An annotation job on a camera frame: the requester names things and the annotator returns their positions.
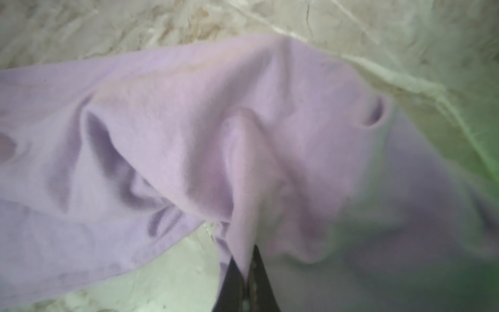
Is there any lilac t-shirt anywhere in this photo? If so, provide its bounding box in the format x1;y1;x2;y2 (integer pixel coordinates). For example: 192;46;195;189
1;35;498;311

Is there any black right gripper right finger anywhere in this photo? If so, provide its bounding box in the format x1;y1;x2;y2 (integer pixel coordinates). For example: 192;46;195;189
245;246;281;312

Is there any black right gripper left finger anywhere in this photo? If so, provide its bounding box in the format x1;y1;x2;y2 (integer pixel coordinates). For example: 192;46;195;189
212;258;247;312

